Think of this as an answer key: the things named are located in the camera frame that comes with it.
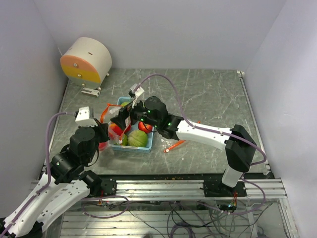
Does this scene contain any purple cable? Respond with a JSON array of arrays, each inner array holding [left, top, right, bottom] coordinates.
[[46, 111, 77, 184], [138, 73, 267, 216]]

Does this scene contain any clear orange-zip bag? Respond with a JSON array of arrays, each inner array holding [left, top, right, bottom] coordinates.
[[100, 103, 186, 153]]

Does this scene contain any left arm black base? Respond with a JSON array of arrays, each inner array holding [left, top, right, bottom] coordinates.
[[81, 171, 116, 197]]

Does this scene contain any aluminium frame rail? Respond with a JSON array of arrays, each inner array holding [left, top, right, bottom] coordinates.
[[31, 177, 285, 202]]

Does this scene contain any small green cabbage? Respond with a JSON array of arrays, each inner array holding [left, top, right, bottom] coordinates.
[[121, 102, 131, 108], [117, 134, 128, 146]]

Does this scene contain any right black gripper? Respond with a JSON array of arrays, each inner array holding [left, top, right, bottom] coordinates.
[[110, 95, 160, 130]]

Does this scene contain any light blue plastic basket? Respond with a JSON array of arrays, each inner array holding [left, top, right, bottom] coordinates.
[[109, 96, 154, 153]]

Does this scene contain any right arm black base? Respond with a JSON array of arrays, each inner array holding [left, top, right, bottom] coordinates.
[[200, 180, 247, 197]]

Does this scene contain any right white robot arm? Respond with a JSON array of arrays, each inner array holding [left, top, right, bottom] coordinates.
[[110, 96, 257, 196]]

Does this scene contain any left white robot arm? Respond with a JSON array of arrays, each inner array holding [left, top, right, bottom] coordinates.
[[0, 120, 109, 238]]

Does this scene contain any white corner bracket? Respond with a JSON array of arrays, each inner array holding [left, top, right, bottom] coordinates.
[[237, 70, 245, 78]]

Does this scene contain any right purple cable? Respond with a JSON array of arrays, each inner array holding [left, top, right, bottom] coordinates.
[[138, 73, 267, 216]]

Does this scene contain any white slotted plastic block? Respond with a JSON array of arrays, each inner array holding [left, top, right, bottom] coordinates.
[[81, 87, 100, 97]]

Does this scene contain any red tomato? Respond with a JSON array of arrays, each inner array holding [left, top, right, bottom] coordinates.
[[138, 121, 153, 133]]

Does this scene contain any round cream drawer box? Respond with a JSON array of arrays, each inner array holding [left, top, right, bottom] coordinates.
[[60, 37, 112, 90]]

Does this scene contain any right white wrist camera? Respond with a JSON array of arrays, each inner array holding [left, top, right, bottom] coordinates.
[[128, 84, 144, 108]]

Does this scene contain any red yellow apple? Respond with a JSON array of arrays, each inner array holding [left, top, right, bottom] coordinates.
[[108, 123, 123, 137]]

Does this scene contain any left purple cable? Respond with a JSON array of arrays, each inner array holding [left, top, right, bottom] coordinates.
[[46, 111, 77, 184]]

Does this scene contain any large green cabbage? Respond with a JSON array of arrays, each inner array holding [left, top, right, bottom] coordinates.
[[128, 130, 148, 147]]

